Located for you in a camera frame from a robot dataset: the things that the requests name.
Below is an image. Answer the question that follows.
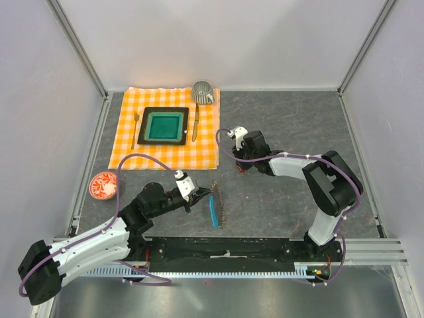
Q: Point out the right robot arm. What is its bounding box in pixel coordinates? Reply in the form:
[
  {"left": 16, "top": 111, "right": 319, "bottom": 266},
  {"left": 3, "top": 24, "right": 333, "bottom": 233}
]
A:
[{"left": 227, "top": 127, "right": 363, "bottom": 261}]

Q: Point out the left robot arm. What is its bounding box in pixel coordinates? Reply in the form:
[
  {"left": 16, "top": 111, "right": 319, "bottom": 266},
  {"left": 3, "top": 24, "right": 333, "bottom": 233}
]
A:
[{"left": 18, "top": 182, "right": 211, "bottom": 305}]

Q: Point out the orange white checkered cloth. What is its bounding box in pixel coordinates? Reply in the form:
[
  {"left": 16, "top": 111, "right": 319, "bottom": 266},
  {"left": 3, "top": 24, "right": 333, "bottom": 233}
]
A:
[{"left": 108, "top": 87, "right": 220, "bottom": 170}]

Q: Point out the gold knife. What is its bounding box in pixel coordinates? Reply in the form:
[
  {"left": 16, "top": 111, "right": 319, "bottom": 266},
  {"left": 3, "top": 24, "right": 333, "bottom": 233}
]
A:
[{"left": 191, "top": 103, "right": 200, "bottom": 142}]

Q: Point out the grey striped mug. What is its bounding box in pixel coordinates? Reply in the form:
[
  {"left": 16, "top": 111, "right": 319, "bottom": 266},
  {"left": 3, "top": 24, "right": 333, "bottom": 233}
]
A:
[{"left": 191, "top": 81, "right": 215, "bottom": 105}]

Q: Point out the red white patterned bowl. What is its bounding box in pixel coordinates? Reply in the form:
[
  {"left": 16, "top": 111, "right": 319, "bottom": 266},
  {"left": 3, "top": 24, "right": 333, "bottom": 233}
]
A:
[{"left": 88, "top": 172, "right": 117, "bottom": 201}]

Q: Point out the black green square plate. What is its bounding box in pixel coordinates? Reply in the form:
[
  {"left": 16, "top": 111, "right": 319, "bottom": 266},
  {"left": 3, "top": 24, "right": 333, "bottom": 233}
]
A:
[{"left": 137, "top": 107, "right": 189, "bottom": 146}]

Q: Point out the gold fork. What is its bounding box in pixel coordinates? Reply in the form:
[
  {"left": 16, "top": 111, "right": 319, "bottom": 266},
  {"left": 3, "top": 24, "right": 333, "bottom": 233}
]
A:
[{"left": 131, "top": 109, "right": 140, "bottom": 150}]

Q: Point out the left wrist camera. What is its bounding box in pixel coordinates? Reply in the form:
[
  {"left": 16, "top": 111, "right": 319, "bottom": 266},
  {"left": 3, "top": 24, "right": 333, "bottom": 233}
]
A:
[{"left": 174, "top": 170, "right": 197, "bottom": 202}]

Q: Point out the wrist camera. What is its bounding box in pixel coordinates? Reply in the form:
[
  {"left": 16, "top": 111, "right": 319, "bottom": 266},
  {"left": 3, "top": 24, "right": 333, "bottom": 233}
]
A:
[
  {"left": 227, "top": 127, "right": 248, "bottom": 150},
  {"left": 174, "top": 170, "right": 197, "bottom": 202}
]

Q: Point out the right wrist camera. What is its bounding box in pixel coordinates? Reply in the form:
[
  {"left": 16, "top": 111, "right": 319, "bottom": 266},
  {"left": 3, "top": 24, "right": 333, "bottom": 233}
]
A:
[{"left": 227, "top": 127, "right": 248, "bottom": 150}]

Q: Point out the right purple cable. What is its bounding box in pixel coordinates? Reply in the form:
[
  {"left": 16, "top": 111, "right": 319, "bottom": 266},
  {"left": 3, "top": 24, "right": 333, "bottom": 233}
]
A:
[{"left": 215, "top": 129, "right": 362, "bottom": 288}]

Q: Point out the purple cable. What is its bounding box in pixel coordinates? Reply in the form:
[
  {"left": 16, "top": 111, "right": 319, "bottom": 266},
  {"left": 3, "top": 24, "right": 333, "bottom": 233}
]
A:
[
  {"left": 18, "top": 154, "right": 183, "bottom": 296},
  {"left": 215, "top": 129, "right": 362, "bottom": 288}
]

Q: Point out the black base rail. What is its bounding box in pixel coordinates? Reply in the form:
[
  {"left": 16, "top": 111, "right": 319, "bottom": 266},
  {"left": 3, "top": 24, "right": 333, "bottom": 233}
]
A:
[{"left": 127, "top": 237, "right": 343, "bottom": 274}]

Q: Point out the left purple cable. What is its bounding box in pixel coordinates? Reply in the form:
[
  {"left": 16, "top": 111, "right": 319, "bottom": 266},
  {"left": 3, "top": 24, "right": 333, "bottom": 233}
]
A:
[{"left": 18, "top": 154, "right": 183, "bottom": 296}]

